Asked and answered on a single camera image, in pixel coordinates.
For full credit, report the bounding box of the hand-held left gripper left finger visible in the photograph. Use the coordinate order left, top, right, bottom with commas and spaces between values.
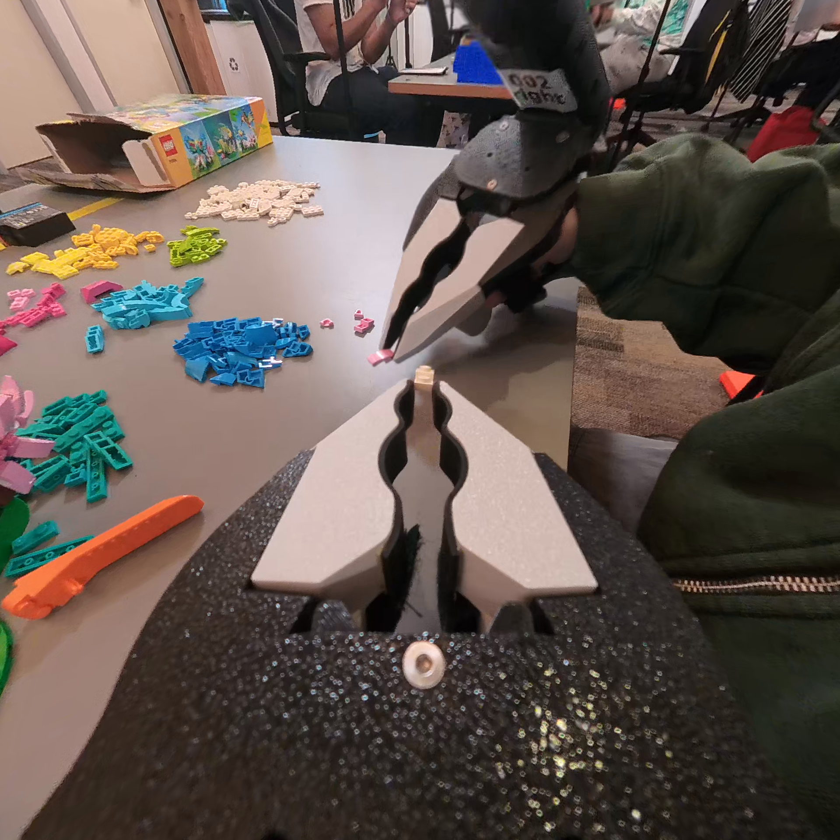
251, 377, 421, 629

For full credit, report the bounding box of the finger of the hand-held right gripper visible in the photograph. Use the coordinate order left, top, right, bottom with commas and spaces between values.
392, 218, 527, 363
382, 199, 471, 347

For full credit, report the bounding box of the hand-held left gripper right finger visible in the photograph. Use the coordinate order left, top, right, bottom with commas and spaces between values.
430, 377, 599, 634

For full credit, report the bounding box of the person's right forearm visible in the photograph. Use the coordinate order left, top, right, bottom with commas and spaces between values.
567, 134, 840, 375

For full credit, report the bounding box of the blue lego baseplate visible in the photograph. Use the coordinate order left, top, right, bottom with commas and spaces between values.
453, 36, 508, 85

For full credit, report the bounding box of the pile of white lego pieces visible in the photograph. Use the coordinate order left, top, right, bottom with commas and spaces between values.
185, 179, 325, 228

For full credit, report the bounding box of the pile of lime lego pieces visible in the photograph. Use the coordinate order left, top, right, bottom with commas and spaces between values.
167, 226, 228, 269

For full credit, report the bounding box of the yellow lego set box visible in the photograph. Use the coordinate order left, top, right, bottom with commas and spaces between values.
20, 95, 274, 194

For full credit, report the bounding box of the pile of teal lego pieces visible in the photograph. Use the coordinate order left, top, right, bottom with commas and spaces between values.
16, 390, 134, 504

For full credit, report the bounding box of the pile of light blue lego pieces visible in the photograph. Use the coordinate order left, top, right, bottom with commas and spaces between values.
91, 277, 205, 331

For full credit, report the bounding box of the long teal lego plate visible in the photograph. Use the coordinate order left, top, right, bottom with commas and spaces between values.
5, 535, 94, 579

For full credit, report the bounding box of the green lego model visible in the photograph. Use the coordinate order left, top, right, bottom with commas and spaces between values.
0, 495, 32, 698

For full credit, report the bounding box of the pink lego flower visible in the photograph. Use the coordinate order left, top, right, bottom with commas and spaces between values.
0, 375, 57, 495

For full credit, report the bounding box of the pile of yellow lego pieces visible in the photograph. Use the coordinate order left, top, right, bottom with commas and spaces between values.
5, 224, 165, 280

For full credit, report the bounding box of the pile of pink lego pieces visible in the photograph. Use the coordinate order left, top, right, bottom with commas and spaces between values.
0, 282, 68, 330

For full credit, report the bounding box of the person's right hand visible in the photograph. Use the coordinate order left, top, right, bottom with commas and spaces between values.
546, 205, 581, 271

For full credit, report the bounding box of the person's grey pants leg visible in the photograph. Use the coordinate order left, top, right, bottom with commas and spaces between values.
570, 427, 678, 534

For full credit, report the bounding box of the wooden background table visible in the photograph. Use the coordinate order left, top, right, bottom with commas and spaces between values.
388, 52, 521, 101

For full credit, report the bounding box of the black stand pole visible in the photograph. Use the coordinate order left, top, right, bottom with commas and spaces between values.
333, 0, 361, 140

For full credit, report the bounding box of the orange brick separator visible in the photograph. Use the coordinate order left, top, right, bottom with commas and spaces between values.
1, 495, 205, 620

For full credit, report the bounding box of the person's green jacket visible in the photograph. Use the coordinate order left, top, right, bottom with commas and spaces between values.
637, 308, 840, 840

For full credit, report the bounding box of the black office chair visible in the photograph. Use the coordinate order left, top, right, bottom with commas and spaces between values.
226, 0, 358, 140

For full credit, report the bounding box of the red bag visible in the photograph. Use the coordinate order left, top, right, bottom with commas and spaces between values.
747, 107, 823, 163

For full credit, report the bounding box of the white recycling bin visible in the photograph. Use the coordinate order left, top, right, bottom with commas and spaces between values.
203, 20, 278, 120

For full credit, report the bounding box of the black box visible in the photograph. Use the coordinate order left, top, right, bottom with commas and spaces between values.
0, 202, 77, 248

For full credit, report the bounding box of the wooden post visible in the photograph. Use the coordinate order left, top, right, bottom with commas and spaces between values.
157, 0, 228, 97

